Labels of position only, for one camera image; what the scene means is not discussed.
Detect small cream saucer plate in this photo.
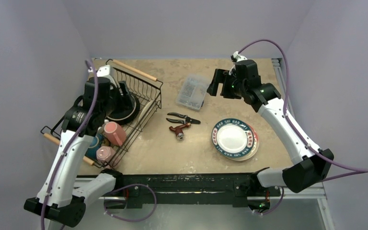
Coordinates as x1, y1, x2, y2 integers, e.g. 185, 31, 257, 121
138, 101, 152, 122

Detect pink ceramic mug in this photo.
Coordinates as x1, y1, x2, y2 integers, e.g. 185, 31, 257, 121
103, 122, 127, 147

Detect green rimmed plate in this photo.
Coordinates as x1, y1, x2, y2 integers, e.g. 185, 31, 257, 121
211, 118, 254, 160

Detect pink faceted ceramic cup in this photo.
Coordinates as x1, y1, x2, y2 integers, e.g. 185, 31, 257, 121
96, 146, 115, 163

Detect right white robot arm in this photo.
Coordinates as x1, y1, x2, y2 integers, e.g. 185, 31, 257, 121
207, 59, 334, 195

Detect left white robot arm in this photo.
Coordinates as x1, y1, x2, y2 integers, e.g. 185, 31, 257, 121
23, 77, 124, 227

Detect clear plastic screw box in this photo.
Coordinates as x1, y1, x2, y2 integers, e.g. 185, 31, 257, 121
175, 74, 210, 111

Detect blue ceramic cup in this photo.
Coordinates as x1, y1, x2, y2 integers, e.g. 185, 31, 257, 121
85, 133, 104, 160

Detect red brown faucet tap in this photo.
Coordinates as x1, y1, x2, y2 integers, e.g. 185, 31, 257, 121
169, 123, 191, 140

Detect black wire dish rack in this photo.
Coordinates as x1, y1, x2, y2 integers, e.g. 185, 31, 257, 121
40, 59, 164, 169

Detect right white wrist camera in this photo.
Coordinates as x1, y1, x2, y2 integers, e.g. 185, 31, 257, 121
229, 51, 248, 75

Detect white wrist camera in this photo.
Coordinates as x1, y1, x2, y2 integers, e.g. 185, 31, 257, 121
229, 51, 248, 75
96, 65, 119, 91

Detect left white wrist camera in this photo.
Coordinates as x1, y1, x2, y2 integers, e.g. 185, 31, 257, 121
96, 65, 119, 91

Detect black handled pliers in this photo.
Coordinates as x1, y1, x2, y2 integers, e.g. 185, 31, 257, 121
166, 112, 201, 125

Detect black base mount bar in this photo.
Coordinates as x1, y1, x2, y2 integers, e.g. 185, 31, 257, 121
106, 172, 281, 211

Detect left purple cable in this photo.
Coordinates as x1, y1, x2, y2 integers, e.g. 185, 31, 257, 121
40, 59, 158, 230

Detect purple cable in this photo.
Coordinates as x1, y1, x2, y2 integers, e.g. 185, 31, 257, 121
237, 39, 368, 217
40, 59, 158, 230

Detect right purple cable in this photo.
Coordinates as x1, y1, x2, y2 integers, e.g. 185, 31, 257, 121
237, 39, 368, 217

